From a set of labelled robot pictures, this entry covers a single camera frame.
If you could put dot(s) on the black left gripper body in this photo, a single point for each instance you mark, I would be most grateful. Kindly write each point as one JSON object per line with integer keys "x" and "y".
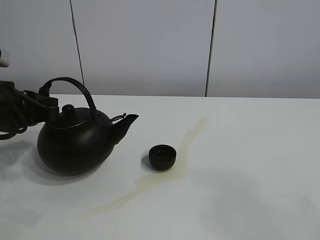
{"x": 22, "y": 109}

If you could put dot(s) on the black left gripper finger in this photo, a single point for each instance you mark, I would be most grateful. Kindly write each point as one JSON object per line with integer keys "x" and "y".
{"x": 53, "y": 113}

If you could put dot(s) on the black round teapot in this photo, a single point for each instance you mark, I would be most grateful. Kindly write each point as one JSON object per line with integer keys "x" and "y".
{"x": 81, "y": 138}

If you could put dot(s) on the small black teacup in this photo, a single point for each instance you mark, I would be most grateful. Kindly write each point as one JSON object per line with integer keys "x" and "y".
{"x": 162, "y": 157}

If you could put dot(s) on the spilled yellow tea puddle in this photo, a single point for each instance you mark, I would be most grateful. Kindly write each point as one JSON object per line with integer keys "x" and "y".
{"x": 150, "y": 181}

